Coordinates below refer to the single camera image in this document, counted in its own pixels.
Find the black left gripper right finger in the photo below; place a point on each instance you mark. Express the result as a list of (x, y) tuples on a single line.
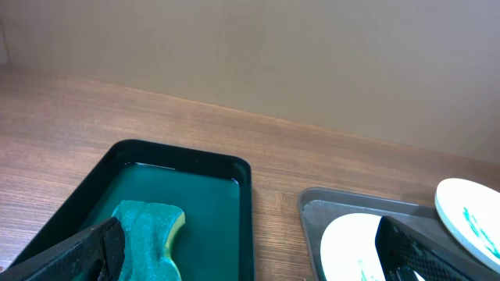
[(407, 255)]

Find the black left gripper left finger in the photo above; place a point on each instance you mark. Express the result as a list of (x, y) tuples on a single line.
[(96, 253)]

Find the white plate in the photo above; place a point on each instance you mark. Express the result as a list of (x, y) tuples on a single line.
[(348, 251), (470, 212)]

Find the green yellow sponge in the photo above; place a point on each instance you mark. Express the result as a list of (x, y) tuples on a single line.
[(150, 230)]

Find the dark grey serving tray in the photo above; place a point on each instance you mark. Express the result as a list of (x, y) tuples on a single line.
[(318, 207)]

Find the black water tray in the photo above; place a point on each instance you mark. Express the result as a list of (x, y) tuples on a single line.
[(213, 190)]

